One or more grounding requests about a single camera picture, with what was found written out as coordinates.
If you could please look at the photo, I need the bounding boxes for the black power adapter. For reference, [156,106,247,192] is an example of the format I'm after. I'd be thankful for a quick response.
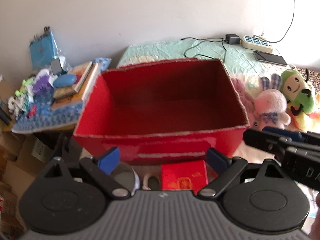
[225,34,240,45]

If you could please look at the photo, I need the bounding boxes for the black smartphone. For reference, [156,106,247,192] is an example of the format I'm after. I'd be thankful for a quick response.
[253,51,287,66]

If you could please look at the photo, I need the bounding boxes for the small red gift box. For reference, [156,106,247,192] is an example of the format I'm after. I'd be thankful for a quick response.
[161,160,208,194]

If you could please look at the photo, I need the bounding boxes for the white power strip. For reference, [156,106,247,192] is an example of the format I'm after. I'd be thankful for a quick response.
[241,35,273,54]

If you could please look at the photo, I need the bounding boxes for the pink plush bunny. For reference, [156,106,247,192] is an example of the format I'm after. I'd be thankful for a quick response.
[254,73,291,130]

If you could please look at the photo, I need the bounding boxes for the stack of books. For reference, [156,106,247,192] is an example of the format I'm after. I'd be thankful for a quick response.
[50,61,100,111]

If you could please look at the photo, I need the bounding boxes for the purple toy figure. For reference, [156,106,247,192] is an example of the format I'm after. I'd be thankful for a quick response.
[33,75,53,95]

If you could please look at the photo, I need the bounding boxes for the green yellow plush toy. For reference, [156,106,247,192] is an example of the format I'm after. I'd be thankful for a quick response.
[280,69,319,131]

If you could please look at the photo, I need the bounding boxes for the small grey mirror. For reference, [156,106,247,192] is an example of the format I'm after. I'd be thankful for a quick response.
[50,58,63,75]

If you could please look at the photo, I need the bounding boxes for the black charging cable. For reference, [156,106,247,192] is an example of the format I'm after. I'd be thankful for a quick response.
[181,37,228,63]

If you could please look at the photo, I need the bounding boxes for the blue paper bag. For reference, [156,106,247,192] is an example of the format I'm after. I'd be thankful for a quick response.
[29,26,59,71]

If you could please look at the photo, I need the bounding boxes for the beige strap with red scarf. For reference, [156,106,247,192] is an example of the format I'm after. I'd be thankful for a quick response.
[142,173,161,190]

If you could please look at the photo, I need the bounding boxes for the cardboard boxes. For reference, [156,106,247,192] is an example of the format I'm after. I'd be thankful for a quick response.
[0,76,63,235]

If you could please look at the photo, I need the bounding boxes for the blue patterned cloth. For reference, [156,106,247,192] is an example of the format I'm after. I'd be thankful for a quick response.
[11,57,111,134]

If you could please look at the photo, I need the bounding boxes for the blue glasses case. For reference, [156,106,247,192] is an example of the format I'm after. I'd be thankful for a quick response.
[53,74,77,88]

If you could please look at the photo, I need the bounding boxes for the large red cardboard box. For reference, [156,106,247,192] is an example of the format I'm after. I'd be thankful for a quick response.
[73,59,249,165]

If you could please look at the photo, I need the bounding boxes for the green bear quilt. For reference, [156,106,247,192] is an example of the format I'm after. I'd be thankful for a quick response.
[117,38,289,79]

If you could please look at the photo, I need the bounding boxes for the pink fluffy plush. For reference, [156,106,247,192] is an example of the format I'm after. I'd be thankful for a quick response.
[231,77,255,126]

